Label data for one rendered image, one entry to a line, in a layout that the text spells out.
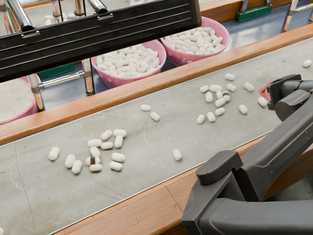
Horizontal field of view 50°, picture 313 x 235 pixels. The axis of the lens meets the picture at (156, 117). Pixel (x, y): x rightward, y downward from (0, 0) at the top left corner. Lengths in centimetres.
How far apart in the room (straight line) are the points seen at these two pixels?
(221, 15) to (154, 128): 75
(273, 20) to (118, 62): 82
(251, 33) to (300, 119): 97
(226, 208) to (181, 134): 56
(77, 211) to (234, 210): 49
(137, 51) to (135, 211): 64
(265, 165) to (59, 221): 49
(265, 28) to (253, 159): 114
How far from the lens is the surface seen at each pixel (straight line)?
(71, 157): 89
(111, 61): 119
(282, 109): 76
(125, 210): 79
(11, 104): 110
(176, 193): 82
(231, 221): 40
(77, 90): 119
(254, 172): 51
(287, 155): 57
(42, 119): 99
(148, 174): 87
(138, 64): 119
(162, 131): 96
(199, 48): 132
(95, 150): 90
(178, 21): 79
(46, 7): 154
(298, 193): 189
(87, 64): 97
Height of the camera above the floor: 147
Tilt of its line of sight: 47 degrees down
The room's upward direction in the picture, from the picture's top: 4 degrees clockwise
